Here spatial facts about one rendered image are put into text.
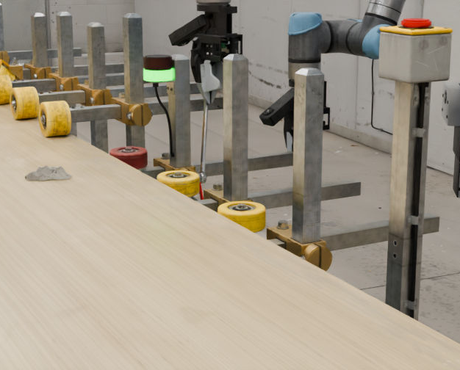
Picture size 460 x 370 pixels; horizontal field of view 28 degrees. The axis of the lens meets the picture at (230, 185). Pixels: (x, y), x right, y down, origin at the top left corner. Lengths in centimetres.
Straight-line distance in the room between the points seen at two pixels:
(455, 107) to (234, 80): 75
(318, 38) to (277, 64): 542
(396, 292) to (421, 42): 36
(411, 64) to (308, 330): 39
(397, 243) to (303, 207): 25
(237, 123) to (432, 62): 55
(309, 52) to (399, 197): 85
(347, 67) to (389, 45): 528
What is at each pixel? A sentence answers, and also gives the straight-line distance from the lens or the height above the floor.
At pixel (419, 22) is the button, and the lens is 126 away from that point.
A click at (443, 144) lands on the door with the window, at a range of 568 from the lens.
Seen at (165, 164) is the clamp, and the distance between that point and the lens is 200.
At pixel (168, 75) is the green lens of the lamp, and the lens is 191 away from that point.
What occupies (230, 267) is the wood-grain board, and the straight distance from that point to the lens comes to 127.
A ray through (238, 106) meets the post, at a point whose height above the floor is 104.
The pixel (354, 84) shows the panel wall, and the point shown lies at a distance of 648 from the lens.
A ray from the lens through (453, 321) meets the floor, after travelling 349.
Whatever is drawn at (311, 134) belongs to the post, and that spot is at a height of 103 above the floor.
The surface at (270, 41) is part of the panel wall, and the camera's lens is 762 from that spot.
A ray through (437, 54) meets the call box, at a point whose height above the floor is 119.
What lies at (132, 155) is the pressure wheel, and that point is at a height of 90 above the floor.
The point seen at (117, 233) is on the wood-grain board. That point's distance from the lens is 143.
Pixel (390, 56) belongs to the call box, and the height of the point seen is 118.
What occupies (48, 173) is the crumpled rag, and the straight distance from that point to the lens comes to 178.
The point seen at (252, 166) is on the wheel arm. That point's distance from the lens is 210.
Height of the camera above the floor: 133
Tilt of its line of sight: 15 degrees down
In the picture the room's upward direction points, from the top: straight up
